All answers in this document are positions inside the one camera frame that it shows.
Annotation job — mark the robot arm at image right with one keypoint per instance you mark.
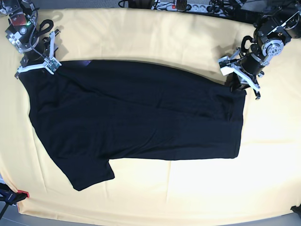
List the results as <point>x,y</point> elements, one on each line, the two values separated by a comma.
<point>272,33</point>

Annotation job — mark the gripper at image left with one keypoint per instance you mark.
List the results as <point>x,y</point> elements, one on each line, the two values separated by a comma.
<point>35,60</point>

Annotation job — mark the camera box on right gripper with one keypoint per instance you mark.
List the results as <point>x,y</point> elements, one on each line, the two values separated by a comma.
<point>52,65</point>

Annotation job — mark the white power strip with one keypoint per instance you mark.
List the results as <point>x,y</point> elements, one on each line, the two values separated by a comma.
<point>184,6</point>

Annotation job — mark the black clamp at right edge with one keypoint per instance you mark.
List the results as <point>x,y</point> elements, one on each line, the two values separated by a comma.
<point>296,209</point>

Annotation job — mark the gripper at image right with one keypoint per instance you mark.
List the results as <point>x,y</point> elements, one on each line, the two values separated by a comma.
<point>250,68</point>

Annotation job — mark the yellow table cloth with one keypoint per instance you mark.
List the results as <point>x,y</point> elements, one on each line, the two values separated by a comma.
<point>264,181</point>

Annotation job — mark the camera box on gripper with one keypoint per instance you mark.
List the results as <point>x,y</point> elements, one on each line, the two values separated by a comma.
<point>52,65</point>
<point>226,65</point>

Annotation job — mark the black T-shirt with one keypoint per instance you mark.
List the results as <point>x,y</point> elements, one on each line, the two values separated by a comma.
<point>87,115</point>

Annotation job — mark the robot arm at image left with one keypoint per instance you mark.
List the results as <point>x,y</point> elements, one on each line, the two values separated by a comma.
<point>35,41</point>

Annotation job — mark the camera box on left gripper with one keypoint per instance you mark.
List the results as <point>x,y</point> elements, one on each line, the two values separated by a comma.
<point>226,65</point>

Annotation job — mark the black and red clamp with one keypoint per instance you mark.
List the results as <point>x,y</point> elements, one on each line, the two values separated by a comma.
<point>10,197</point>

